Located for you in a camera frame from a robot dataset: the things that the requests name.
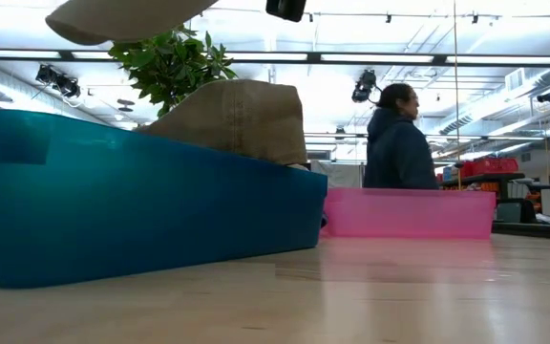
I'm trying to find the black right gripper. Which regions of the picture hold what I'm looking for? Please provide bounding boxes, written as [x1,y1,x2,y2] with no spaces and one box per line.
[264,0,307,23]

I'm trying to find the pink plastic bin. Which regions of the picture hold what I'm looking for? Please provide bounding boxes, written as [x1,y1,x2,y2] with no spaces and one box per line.
[322,186,497,240]

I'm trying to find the green plant in black pot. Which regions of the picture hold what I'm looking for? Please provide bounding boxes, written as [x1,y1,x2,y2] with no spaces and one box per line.
[107,26,239,120]

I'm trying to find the grey fabric panel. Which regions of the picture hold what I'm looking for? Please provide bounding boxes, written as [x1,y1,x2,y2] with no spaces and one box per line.
[308,160,366,188]

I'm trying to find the person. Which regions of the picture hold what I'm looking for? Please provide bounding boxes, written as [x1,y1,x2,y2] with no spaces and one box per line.
[363,82,440,190]

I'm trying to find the teal plastic bin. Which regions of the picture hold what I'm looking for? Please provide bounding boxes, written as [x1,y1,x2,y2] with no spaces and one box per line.
[0,108,328,290]

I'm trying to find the red plastic crate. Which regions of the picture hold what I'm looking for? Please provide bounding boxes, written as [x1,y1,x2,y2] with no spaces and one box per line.
[459,157,519,179]

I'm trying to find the black table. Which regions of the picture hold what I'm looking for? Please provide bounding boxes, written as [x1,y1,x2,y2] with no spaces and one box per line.
[435,171,550,225]

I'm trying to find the black ceiling light rail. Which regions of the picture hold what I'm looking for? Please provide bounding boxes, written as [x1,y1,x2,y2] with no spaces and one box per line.
[0,47,550,67]

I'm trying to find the thin yellow vertical cord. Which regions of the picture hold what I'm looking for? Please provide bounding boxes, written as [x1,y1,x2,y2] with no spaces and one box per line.
[453,0,462,191]

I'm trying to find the black aluminium table frame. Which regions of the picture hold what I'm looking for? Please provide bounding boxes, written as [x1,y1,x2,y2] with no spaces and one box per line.
[491,221,550,243]

